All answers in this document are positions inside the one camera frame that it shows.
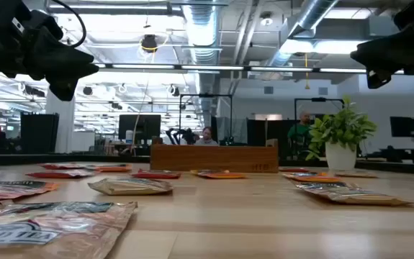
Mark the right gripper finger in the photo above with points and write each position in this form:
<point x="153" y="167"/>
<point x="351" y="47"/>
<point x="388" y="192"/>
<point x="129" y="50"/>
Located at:
<point x="374" y="79"/>
<point x="383" y="54"/>

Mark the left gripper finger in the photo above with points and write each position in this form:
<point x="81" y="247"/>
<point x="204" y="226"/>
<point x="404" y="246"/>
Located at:
<point x="63" y="90"/>
<point x="77" y="63"/>

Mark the red strawberry tea packet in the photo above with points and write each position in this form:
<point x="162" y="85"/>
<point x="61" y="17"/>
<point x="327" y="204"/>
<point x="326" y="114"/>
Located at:
<point x="293" y="169"/>
<point x="62" y="166"/>
<point x="156" y="175"/>
<point x="60" y="174"/>

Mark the beige tea packet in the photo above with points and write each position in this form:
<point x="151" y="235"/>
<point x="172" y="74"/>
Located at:
<point x="131" y="186"/>
<point x="350" y="194"/>
<point x="356" y="175"/>
<point x="48" y="230"/>

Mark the orange tea packet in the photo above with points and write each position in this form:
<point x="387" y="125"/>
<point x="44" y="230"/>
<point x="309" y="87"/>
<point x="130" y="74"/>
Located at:
<point x="219" y="175"/>
<point x="312" y="177"/>
<point x="109" y="168"/>
<point x="12" y="191"/>

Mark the background black robot arm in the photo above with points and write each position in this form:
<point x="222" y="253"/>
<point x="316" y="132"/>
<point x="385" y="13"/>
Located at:
<point x="179" y="136"/>

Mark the wooden tea box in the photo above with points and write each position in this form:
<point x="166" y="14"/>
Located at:
<point x="214" y="158"/>

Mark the black partition panel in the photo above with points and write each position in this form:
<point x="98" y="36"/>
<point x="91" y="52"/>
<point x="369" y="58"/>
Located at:
<point x="39" y="132"/>

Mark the black hanging ceiling device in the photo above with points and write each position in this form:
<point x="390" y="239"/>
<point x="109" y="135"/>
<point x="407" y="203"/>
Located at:
<point x="149" y="43"/>

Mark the black background desk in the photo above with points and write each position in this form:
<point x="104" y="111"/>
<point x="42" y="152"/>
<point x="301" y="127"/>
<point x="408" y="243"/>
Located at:
<point x="397" y="154"/>

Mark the white bottle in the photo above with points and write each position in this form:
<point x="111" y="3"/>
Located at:
<point x="129" y="136"/>

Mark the green plant in white pot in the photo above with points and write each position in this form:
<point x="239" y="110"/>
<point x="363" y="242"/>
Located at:
<point x="340" y="156"/>

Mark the dark partition panel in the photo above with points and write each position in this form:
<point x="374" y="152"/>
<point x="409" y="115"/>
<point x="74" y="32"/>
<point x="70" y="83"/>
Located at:
<point x="268" y="135"/>

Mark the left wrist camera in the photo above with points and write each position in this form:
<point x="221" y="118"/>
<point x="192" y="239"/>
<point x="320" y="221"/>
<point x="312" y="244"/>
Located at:
<point x="18" y="26"/>

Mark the silver ventilation duct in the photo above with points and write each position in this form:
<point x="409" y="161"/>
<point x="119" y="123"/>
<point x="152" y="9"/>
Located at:
<point x="202" y="28"/>
<point x="314" y="14"/>

